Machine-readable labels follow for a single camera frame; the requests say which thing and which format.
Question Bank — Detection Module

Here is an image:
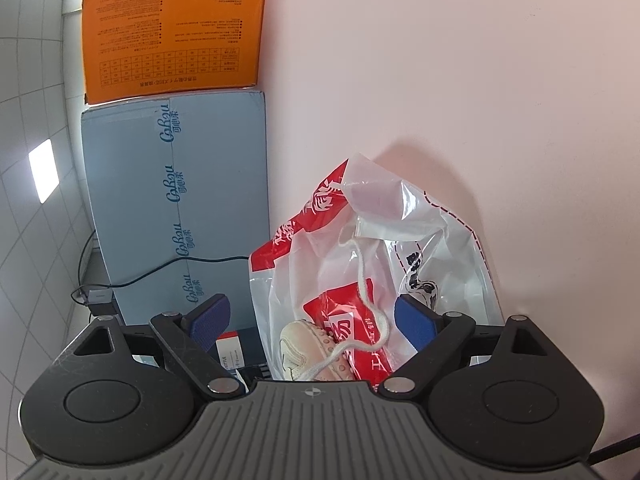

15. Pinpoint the black power cable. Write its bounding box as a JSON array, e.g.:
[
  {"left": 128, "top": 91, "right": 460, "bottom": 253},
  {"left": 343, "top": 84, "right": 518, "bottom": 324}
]
[{"left": 69, "top": 228, "right": 252, "bottom": 306}]

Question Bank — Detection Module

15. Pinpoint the light blue cardboard box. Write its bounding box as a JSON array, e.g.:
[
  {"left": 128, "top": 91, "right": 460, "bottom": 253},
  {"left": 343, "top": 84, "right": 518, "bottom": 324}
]
[{"left": 81, "top": 90, "right": 270, "bottom": 330}]

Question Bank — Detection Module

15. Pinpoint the white sneaker with stripes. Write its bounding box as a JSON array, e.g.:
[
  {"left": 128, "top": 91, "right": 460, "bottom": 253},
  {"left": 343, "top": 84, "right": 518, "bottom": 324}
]
[{"left": 279, "top": 320, "right": 355, "bottom": 382}]

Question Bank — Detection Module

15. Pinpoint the white shoelace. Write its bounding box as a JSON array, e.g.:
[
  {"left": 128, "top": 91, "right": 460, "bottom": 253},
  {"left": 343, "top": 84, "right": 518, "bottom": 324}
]
[{"left": 299, "top": 228, "right": 390, "bottom": 387}]

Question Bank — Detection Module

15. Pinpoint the orange cardboard box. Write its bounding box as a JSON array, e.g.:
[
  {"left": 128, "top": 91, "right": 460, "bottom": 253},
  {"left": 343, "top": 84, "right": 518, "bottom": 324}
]
[{"left": 81, "top": 0, "right": 265, "bottom": 105}]

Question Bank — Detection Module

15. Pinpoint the black power strip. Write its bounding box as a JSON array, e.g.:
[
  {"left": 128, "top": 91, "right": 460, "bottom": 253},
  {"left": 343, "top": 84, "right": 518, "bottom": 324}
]
[{"left": 86, "top": 288, "right": 119, "bottom": 316}]

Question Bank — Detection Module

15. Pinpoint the dark blue thermos bottle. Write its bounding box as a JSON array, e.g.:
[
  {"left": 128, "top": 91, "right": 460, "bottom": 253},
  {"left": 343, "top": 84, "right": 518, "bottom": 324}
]
[{"left": 213, "top": 327, "right": 267, "bottom": 370}]

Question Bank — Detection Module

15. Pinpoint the red white plastic bag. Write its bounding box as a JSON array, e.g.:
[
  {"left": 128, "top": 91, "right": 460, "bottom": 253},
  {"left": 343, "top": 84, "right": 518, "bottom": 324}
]
[{"left": 250, "top": 155, "right": 502, "bottom": 380}]

